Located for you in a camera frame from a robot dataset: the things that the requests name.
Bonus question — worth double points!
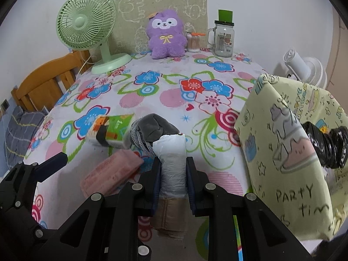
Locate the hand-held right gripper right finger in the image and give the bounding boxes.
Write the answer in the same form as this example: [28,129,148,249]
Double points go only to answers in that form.
[186,156,313,261]

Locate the wooden bed headboard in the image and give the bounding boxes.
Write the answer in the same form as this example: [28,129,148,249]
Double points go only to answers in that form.
[11,51,91,113]

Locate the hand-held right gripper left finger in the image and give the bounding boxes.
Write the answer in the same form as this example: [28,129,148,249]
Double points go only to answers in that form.
[45,156,163,261]

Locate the green plastic cup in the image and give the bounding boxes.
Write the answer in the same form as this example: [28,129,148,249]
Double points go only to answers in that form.
[218,9,234,22]

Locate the pink packaged socks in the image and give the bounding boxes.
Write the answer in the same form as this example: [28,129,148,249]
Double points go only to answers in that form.
[81,150,144,197]

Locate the cotton swab jar orange lid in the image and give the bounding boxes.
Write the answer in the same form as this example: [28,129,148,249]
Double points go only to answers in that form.
[186,32,206,53]

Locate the white fan cable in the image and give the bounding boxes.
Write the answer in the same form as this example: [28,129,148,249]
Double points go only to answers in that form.
[77,50,93,77]

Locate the green tissue packet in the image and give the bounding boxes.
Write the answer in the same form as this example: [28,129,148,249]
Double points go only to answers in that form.
[87,114,136,150]

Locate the green desk fan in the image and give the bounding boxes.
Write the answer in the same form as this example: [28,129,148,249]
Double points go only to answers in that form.
[56,0,133,75]

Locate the purple plush toy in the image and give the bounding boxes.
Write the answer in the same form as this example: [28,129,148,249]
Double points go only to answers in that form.
[147,9,188,60]

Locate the yellow cartoon fabric storage box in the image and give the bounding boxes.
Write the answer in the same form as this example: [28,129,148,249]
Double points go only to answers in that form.
[234,73,348,241]

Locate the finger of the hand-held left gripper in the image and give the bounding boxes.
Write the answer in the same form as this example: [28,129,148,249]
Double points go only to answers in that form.
[34,152,69,182]

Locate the white beige packaged socks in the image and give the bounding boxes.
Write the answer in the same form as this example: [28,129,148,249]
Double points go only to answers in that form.
[151,134,188,238]

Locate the glass mason jar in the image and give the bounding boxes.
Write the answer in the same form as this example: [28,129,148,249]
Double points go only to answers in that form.
[207,20,235,57]

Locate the black plastic bag roll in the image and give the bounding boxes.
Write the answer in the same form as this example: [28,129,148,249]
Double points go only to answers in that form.
[302,122,348,169]

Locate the white standing fan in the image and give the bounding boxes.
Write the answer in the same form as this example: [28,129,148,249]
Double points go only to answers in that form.
[273,48,329,89]

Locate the grey striped cushion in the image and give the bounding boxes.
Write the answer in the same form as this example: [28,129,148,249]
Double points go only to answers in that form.
[4,106,48,172]

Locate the beige door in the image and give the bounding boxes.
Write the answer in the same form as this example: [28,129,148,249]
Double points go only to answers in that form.
[328,4,348,90]

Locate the green cartoon printed board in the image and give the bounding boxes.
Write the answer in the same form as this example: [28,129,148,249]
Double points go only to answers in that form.
[114,0,208,55]

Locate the grey rolled cloth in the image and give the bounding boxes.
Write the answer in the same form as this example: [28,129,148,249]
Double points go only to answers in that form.
[130,113,180,158]

